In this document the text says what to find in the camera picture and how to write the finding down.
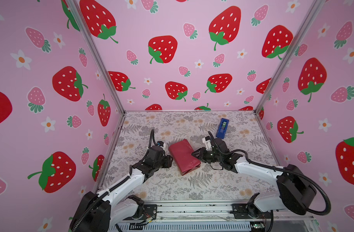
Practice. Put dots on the dark red wrapping paper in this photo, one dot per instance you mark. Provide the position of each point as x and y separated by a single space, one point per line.
181 152

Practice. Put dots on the blue tape dispenser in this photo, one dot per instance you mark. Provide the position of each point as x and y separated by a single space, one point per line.
222 129

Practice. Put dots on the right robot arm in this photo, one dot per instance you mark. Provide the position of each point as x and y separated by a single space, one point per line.
293 192

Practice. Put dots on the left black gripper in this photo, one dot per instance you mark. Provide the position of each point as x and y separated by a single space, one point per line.
167 161

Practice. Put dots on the aluminium rail frame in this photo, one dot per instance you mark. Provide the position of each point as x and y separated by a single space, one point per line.
195 216

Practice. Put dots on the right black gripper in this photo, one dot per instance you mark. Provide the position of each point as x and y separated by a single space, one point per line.
201 152

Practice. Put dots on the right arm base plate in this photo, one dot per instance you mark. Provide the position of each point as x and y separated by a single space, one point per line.
243 211

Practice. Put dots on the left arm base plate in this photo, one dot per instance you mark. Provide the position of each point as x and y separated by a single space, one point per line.
148 211

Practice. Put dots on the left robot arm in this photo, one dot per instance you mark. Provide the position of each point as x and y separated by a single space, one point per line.
97 212

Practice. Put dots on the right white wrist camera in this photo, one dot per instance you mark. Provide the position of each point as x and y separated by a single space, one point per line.
207 142

